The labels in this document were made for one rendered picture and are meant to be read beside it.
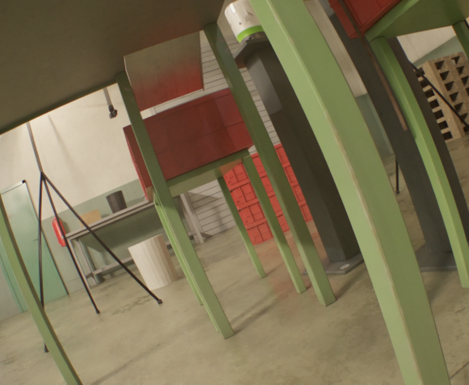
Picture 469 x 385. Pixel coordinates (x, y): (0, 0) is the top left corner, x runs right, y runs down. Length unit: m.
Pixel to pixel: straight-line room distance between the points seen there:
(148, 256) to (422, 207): 2.21
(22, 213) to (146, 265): 4.08
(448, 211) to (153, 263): 2.41
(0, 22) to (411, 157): 1.07
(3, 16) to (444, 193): 0.99
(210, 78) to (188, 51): 5.51
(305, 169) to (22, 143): 5.94
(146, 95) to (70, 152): 5.29
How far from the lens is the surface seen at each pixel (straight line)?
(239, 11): 1.64
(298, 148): 1.48
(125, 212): 5.57
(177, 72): 1.37
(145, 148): 1.21
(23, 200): 6.72
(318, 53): 0.37
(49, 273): 6.59
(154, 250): 2.94
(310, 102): 0.37
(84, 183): 6.49
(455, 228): 0.86
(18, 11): 0.85
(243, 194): 3.10
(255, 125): 1.11
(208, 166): 1.32
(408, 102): 0.82
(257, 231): 3.12
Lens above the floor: 0.40
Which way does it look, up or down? 1 degrees up
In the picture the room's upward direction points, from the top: 23 degrees counter-clockwise
